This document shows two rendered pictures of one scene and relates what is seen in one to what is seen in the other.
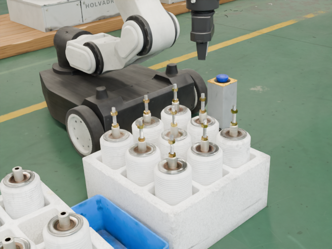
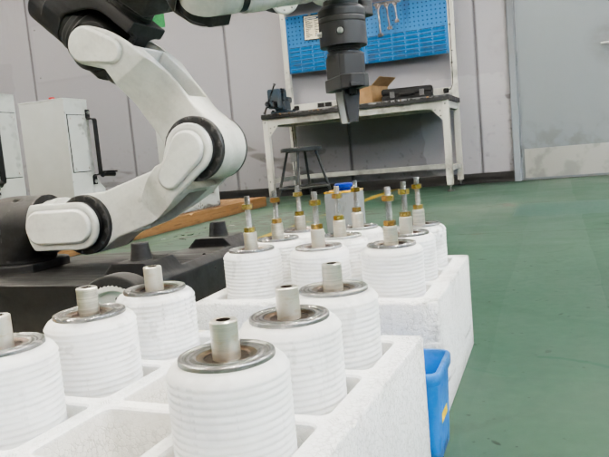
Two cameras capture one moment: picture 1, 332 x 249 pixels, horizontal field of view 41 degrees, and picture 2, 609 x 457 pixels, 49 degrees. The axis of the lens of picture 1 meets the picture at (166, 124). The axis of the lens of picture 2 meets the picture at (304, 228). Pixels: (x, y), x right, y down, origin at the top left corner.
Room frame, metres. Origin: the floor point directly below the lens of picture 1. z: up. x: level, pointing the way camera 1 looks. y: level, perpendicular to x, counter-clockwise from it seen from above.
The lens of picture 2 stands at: (0.12, 0.58, 0.40)
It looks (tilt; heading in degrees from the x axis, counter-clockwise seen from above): 6 degrees down; 332
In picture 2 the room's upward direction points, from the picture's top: 5 degrees counter-clockwise
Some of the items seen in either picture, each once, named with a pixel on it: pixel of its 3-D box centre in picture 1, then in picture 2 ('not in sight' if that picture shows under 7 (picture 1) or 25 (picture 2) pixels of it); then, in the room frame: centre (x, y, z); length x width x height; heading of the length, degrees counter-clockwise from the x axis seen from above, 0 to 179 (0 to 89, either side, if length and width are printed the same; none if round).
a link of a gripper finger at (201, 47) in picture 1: (201, 49); (352, 104); (1.18, -0.11, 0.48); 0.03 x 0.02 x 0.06; 78
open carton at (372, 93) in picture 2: not in sight; (368, 92); (5.06, -2.80, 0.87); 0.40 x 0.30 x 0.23; 27
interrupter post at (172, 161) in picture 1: (172, 161); (391, 236); (0.96, -0.01, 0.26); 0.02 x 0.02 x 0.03
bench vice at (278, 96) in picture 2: not in sight; (277, 100); (5.30, -2.04, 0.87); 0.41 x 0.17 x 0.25; 131
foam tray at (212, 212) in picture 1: (176, 182); (347, 325); (1.12, -0.02, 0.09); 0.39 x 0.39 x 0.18; 41
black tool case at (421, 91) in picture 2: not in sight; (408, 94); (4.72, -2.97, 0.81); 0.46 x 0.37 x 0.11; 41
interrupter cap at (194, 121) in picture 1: (202, 121); (358, 227); (1.20, -0.11, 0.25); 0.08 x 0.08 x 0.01
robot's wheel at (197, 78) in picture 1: (187, 91); not in sight; (1.81, -0.10, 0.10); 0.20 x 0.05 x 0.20; 41
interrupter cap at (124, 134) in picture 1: (116, 136); (251, 249); (1.13, 0.14, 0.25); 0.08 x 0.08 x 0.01
